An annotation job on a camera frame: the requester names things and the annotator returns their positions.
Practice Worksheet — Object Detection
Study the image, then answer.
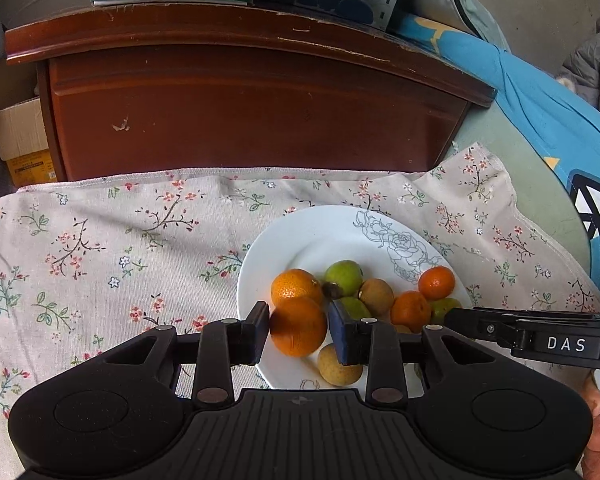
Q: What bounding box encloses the green jujube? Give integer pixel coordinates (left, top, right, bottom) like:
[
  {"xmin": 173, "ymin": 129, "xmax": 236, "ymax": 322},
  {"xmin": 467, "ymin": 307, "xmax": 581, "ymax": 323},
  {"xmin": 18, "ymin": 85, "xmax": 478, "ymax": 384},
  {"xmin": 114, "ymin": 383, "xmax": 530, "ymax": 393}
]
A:
[
  {"xmin": 323, "ymin": 260, "xmax": 364, "ymax": 299},
  {"xmin": 429, "ymin": 297, "xmax": 463, "ymax": 325},
  {"xmin": 339, "ymin": 297, "xmax": 372, "ymax": 321}
]

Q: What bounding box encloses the brown longan fruit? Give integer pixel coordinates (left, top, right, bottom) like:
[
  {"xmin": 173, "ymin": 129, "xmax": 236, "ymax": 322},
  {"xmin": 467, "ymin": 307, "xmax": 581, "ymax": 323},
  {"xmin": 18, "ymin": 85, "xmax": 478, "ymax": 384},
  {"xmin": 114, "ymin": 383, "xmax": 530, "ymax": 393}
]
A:
[
  {"xmin": 358, "ymin": 278, "xmax": 396, "ymax": 318},
  {"xmin": 317, "ymin": 344, "xmax": 363, "ymax": 387}
]

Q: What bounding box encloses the orange mandarin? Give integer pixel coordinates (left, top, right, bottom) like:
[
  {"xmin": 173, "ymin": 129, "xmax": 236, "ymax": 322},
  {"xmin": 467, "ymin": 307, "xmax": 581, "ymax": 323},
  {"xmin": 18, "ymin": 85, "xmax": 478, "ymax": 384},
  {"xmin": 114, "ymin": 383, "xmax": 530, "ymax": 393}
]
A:
[
  {"xmin": 390, "ymin": 290, "xmax": 432, "ymax": 334},
  {"xmin": 270, "ymin": 297, "xmax": 327, "ymax": 358},
  {"xmin": 418, "ymin": 266, "xmax": 456, "ymax": 301},
  {"xmin": 270, "ymin": 269, "xmax": 324, "ymax": 307}
]

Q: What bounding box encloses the white floral plate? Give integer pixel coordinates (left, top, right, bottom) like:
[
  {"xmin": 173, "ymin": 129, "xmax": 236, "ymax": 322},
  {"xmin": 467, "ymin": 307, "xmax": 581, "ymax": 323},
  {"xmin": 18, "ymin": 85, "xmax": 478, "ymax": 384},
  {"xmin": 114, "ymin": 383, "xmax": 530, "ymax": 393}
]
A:
[{"xmin": 235, "ymin": 204, "xmax": 474, "ymax": 391}]

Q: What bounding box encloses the floral tablecloth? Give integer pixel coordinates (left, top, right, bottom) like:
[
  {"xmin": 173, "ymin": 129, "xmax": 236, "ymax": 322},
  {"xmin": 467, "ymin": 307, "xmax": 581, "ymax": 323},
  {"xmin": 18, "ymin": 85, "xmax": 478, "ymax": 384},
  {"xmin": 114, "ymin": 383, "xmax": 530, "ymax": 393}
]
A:
[{"xmin": 0, "ymin": 144, "xmax": 600, "ymax": 479}]

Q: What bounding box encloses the blue shark plush pillow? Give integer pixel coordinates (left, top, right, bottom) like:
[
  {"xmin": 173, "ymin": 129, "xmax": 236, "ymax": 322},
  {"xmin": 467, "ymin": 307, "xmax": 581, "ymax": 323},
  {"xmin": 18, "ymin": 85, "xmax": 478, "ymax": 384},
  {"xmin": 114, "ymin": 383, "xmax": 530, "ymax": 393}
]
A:
[{"xmin": 396, "ymin": 14, "xmax": 600, "ymax": 290}]

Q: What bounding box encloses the dark wooden cabinet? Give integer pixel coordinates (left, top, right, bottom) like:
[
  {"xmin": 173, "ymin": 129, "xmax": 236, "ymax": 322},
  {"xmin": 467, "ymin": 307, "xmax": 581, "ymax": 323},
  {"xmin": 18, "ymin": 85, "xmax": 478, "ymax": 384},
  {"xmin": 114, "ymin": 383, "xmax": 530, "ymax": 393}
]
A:
[{"xmin": 5, "ymin": 3, "xmax": 495, "ymax": 181}]

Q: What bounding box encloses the cardboard box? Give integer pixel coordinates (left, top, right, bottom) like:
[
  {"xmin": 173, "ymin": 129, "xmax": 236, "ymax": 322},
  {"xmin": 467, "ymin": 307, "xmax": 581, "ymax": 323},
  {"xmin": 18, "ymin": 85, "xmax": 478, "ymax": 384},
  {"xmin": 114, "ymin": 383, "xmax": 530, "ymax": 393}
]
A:
[{"xmin": 0, "ymin": 98, "xmax": 57, "ymax": 188}]

